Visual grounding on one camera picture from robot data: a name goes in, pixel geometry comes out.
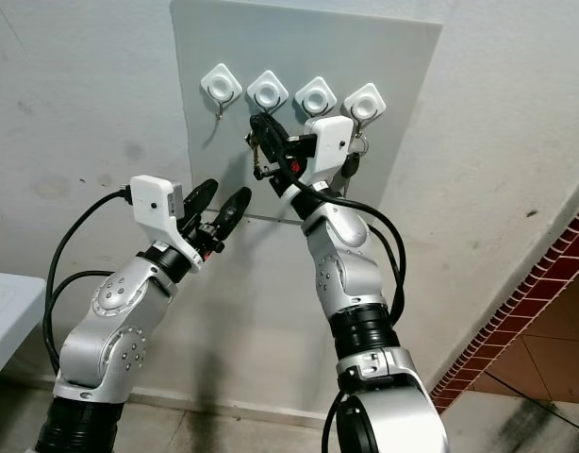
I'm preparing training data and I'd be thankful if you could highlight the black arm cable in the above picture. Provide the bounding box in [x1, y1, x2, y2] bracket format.
[304, 179, 409, 327]
[42, 186, 135, 377]

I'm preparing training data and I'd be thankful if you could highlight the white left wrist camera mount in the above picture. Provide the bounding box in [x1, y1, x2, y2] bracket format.
[130, 175, 186, 266]

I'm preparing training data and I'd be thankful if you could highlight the white square wall hook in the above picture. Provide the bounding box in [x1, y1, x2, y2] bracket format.
[245, 70, 291, 116]
[293, 76, 339, 121]
[199, 62, 244, 121]
[342, 82, 388, 130]

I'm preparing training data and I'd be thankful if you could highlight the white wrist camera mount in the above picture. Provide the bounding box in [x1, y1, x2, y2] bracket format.
[303, 115, 356, 187]
[130, 175, 186, 266]

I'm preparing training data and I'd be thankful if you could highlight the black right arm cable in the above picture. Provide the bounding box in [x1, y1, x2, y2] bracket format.
[304, 179, 409, 327]

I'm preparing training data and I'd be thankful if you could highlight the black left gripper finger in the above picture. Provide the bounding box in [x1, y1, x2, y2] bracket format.
[215, 187, 253, 236]
[185, 179, 220, 227]

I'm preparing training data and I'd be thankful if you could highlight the metal key bunch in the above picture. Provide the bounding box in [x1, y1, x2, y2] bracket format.
[339, 130, 368, 187]
[244, 127, 273, 183]

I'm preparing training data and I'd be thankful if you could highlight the pale grey wall board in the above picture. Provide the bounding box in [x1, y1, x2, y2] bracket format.
[169, 0, 444, 225]

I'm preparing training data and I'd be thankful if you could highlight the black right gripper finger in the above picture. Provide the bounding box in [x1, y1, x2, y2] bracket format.
[256, 132, 290, 167]
[250, 112, 293, 151]

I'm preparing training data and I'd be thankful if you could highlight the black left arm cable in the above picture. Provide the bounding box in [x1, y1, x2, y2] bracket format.
[42, 186, 135, 377]

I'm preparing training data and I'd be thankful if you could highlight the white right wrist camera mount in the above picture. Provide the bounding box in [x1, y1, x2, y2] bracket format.
[303, 115, 356, 187]

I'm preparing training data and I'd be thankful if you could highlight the red brick skirting strip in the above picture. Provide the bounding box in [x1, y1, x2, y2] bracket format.
[429, 196, 579, 413]

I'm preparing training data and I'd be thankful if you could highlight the white plastic table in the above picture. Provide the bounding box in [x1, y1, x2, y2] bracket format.
[0, 271, 47, 387]

